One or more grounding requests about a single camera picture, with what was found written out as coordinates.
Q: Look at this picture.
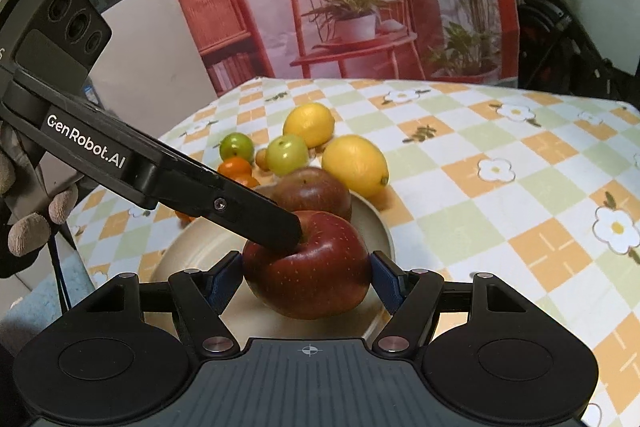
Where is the green jujube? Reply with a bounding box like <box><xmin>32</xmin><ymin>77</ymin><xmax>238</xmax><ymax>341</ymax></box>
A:
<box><xmin>219</xmin><ymin>133</ymin><xmax>252</xmax><ymax>163</ymax></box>

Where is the green apple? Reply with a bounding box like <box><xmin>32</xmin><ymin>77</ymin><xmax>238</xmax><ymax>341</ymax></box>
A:
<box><xmin>265</xmin><ymin>134</ymin><xmax>310</xmax><ymax>176</ymax></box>

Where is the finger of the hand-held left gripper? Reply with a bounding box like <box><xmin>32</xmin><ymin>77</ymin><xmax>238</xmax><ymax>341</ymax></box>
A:
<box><xmin>154</xmin><ymin>147</ymin><xmax>303</xmax><ymax>256</ymax></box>

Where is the black exercise bike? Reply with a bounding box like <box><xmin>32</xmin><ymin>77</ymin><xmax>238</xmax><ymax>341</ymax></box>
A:
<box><xmin>500</xmin><ymin>0</ymin><xmax>640</xmax><ymax>104</ymax></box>

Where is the dark red apple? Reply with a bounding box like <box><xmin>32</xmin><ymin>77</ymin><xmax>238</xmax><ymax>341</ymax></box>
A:
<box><xmin>242</xmin><ymin>210</ymin><xmax>372</xmax><ymax>321</ymax></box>

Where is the yellow lemon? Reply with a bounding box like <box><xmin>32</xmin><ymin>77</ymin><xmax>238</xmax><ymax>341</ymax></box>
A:
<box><xmin>283</xmin><ymin>102</ymin><xmax>336</xmax><ymax>149</ymax></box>
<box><xmin>321</xmin><ymin>135</ymin><xmax>390</xmax><ymax>200</ymax></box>

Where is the beige round plate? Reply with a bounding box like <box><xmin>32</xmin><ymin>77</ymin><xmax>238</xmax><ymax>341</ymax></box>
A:
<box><xmin>150</xmin><ymin>184</ymin><xmax>396</xmax><ymax>344</ymax></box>

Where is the black cable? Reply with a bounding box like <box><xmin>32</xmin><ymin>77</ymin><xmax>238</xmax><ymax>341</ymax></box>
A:
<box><xmin>46</xmin><ymin>229</ymin><xmax>72</xmax><ymax>314</ymax></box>

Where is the white panel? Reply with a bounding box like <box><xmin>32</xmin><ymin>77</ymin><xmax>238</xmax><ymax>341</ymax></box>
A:
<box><xmin>91</xmin><ymin>0</ymin><xmax>222</xmax><ymax>144</ymax></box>

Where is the printed red chair backdrop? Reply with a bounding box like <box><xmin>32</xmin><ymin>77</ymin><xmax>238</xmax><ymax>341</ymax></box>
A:
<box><xmin>147</xmin><ymin>0</ymin><xmax>521</xmax><ymax>96</ymax></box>

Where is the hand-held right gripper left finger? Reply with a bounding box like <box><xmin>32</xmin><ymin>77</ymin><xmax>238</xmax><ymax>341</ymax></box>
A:
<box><xmin>75</xmin><ymin>251</ymin><xmax>244</xmax><ymax>355</ymax></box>

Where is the person's left hand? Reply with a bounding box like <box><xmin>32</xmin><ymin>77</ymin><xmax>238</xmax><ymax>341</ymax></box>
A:
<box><xmin>0</xmin><ymin>122</ymin><xmax>79</xmax><ymax>258</ymax></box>

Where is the brownish red apple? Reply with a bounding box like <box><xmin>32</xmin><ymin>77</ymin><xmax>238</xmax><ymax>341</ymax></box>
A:
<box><xmin>272</xmin><ymin>166</ymin><xmax>353</xmax><ymax>222</ymax></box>

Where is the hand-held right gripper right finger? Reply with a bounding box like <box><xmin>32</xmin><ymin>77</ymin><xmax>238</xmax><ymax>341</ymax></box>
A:
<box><xmin>370</xmin><ymin>251</ymin><xmax>549</xmax><ymax>354</ymax></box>

